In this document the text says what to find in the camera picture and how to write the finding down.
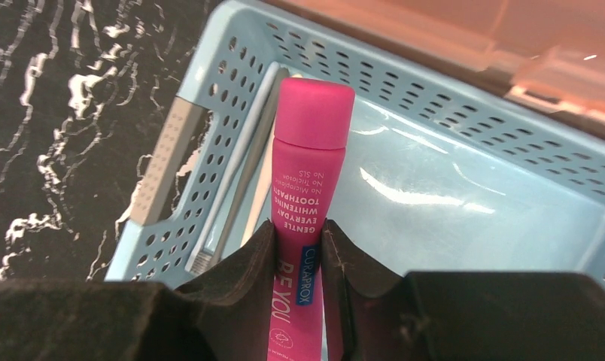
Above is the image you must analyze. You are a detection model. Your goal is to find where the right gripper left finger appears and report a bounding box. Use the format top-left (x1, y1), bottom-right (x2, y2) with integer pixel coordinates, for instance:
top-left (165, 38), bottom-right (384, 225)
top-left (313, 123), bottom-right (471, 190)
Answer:
top-left (0, 221), bottom-right (276, 360)

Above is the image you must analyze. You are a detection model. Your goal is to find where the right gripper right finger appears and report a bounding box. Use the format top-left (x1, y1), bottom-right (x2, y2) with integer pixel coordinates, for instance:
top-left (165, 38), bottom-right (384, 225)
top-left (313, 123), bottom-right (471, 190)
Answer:
top-left (321, 220), bottom-right (605, 360)

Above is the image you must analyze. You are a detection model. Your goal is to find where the light blue plastic basket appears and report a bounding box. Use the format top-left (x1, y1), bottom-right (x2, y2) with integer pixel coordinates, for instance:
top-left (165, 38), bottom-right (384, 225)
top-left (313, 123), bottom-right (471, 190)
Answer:
top-left (105, 1), bottom-right (605, 289)

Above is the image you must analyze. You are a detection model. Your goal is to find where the salmon plastic toolbox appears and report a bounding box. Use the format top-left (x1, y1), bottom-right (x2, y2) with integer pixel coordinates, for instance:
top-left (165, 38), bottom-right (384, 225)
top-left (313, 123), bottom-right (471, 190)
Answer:
top-left (275, 1), bottom-right (605, 140)

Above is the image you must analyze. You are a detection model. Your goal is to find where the white toothbrush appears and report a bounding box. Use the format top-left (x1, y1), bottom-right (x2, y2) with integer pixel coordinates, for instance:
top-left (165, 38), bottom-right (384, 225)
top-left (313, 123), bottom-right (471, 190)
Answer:
top-left (241, 68), bottom-right (290, 246)

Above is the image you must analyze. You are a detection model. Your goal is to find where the pink toothpaste tube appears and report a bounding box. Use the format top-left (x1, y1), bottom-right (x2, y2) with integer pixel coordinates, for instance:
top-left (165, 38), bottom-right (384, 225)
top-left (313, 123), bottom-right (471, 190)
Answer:
top-left (266, 77), bottom-right (355, 360)

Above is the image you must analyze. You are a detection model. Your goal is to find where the grey toothbrush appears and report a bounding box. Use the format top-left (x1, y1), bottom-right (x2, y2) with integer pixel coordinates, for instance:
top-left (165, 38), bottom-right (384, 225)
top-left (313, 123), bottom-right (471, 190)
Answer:
top-left (185, 62), bottom-right (289, 275)

